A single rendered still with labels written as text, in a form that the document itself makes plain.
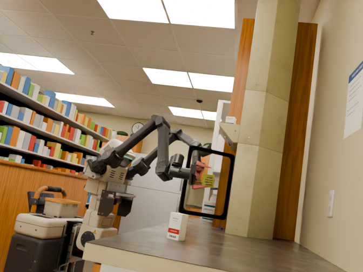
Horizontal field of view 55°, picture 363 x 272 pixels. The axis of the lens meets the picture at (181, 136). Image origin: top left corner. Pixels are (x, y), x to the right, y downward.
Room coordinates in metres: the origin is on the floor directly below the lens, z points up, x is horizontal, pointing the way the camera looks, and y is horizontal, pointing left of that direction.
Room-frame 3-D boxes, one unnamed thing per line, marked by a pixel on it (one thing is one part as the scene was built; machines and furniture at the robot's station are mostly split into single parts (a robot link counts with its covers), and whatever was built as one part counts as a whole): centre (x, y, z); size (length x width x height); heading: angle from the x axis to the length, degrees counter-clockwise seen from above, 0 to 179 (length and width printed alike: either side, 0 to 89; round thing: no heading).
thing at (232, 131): (2.00, -0.27, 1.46); 0.32 x 0.12 x 0.10; 170
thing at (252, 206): (1.97, -0.45, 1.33); 0.32 x 0.25 x 0.77; 170
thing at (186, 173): (1.79, -0.06, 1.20); 0.07 x 0.07 x 0.10; 80
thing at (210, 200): (2.09, -0.20, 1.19); 0.30 x 0.01 x 0.40; 109
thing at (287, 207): (2.18, -0.52, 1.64); 0.49 x 0.03 x 1.40; 80
